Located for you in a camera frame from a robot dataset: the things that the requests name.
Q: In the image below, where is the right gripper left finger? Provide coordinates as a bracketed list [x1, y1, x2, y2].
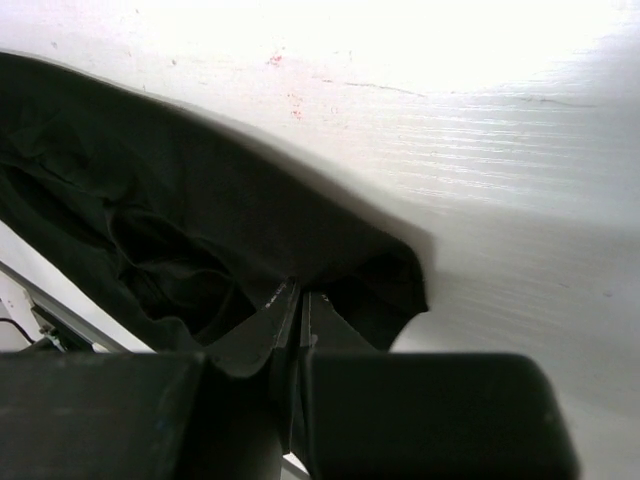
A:
[205, 278, 300, 378]

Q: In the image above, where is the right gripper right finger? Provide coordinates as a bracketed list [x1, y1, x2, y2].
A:
[300, 292, 373, 355]

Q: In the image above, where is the black t shirt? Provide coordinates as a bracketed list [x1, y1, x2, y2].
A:
[1, 53, 428, 351]

